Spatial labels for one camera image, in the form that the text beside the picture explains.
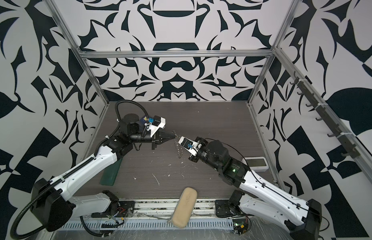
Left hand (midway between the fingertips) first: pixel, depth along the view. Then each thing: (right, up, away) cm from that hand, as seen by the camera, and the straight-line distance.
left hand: (175, 132), depth 67 cm
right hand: (+4, -3, -1) cm, 5 cm away
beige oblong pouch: (+4, -37, +5) cm, 37 cm away
